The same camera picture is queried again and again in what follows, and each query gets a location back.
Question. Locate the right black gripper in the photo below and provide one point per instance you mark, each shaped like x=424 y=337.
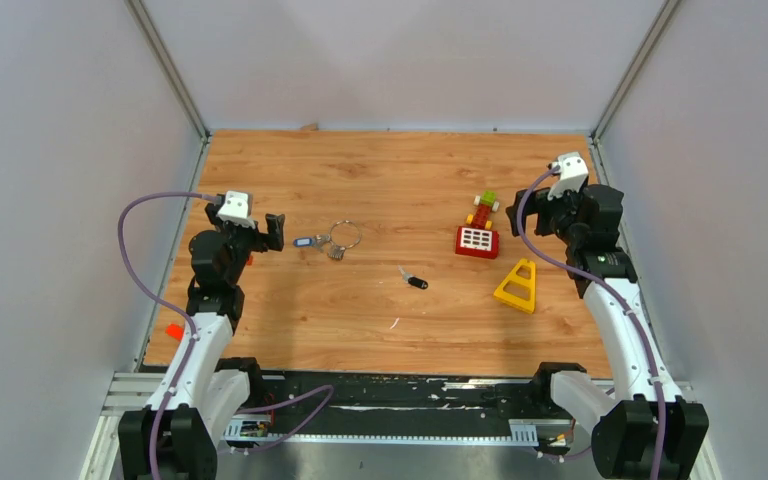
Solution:
x=536 y=202

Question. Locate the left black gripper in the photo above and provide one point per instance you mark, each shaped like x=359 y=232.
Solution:
x=259 y=238

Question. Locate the blue key tag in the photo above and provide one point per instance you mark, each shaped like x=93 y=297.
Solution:
x=303 y=242

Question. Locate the silver keyring with clips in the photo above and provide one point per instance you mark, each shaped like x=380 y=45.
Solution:
x=342 y=236

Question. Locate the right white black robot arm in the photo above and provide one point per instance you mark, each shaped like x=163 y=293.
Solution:
x=646 y=429

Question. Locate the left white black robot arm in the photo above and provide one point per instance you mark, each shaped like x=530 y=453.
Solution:
x=176 y=433

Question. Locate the red green toy brick car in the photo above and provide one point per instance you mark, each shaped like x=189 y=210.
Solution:
x=485 y=205

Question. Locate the red white toy block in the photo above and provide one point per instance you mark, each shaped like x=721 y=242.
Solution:
x=478 y=243

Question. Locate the yellow triangular toy piece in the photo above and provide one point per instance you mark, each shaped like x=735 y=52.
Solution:
x=518 y=289

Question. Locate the black head silver key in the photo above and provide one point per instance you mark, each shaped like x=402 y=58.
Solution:
x=412 y=280

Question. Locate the small orange block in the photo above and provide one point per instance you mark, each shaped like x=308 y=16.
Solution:
x=175 y=332

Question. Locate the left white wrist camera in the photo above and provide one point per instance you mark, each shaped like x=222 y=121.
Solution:
x=236 y=208

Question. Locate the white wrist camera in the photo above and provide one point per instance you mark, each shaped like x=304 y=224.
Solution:
x=236 y=208
x=572 y=172

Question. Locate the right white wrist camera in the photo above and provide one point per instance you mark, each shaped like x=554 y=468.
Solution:
x=572 y=172

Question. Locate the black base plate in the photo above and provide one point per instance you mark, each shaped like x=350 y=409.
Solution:
x=402 y=404

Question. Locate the white slotted cable duct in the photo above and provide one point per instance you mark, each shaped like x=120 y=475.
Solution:
x=520 y=435

